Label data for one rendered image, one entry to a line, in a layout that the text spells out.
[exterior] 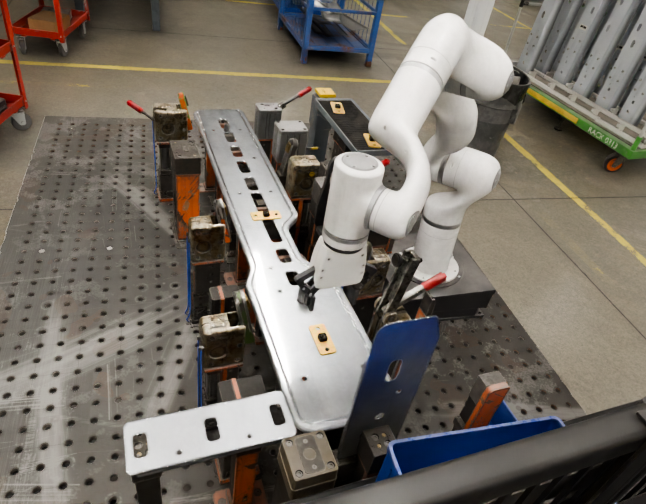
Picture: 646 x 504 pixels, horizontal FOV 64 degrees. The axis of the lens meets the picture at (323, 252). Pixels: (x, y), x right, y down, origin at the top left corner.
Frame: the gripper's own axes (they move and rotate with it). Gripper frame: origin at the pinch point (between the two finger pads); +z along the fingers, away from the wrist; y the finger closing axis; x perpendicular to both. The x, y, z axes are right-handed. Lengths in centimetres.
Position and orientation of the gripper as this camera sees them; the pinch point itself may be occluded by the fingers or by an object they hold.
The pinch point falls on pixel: (331, 299)
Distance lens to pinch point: 104.0
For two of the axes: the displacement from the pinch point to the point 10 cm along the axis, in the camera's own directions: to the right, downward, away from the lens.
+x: 3.4, 6.2, -7.1
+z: -1.4, 7.8, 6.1
